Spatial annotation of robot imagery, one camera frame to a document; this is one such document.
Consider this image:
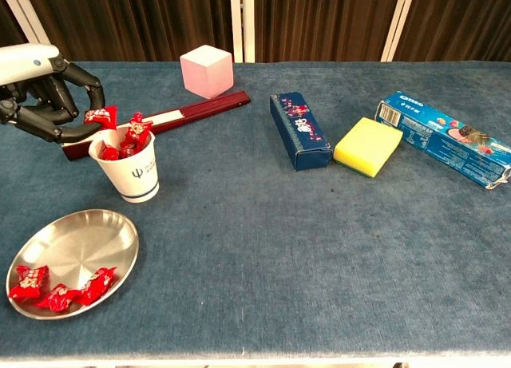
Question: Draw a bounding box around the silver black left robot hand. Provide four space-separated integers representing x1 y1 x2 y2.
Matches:
0 43 107 144

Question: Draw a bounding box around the white paper cup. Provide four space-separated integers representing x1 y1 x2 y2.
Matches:
88 125 160 204

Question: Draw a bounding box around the metal bowl of red candies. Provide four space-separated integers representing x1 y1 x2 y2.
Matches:
5 208 141 321

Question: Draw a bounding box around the dark brown curtain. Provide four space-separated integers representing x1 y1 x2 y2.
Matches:
254 0 403 63
393 0 511 62
0 0 33 49
22 0 235 62

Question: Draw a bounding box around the pink cube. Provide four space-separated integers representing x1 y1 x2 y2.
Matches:
179 44 235 101

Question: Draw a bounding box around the dark red folded fan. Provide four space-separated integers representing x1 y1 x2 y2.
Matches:
60 90 252 162

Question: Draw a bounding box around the dark blue printed box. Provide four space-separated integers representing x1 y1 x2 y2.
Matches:
269 90 334 172

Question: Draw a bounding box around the blue table cloth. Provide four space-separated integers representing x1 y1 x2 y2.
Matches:
0 61 511 363

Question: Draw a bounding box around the yellow sponge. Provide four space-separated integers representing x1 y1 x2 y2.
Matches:
333 117 404 180

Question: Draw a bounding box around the blue Oreo cookie box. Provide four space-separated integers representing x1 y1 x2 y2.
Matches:
374 90 511 192

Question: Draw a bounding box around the white frame post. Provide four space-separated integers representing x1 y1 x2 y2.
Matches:
0 0 61 62
229 0 244 63
242 0 256 63
380 0 418 62

